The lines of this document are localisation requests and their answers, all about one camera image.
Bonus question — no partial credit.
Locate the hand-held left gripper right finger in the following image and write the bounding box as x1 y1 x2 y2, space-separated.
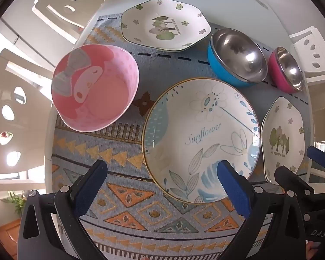
217 160 308 260

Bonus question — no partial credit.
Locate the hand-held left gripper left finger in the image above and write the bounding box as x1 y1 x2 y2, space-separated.
18 160 109 260

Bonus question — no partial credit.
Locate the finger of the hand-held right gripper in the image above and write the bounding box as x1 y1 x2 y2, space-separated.
307 146 325 182
274 165 312 196

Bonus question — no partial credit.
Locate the white plate with green trees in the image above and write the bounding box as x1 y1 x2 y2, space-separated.
120 0 212 52
261 96 306 186

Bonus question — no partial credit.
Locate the large white flower plate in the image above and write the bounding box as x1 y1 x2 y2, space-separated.
141 78 261 204

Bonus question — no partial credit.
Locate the pink cartoon bowl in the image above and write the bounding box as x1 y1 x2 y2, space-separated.
51 43 140 133

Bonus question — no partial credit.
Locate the pink steel bowl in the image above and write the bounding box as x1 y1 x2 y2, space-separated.
268 46 305 93

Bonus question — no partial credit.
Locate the blue steel bowl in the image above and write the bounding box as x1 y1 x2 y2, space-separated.
207 28 268 88

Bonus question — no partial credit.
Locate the blue patterned woven table mat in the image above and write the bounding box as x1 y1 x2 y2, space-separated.
51 13 312 260

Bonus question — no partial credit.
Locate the green potted plant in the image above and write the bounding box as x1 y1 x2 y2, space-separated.
1 191 26 217

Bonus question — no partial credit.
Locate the white chair with oval holes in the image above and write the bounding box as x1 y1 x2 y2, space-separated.
32 0 111 44
288 26 325 84
0 48 57 193

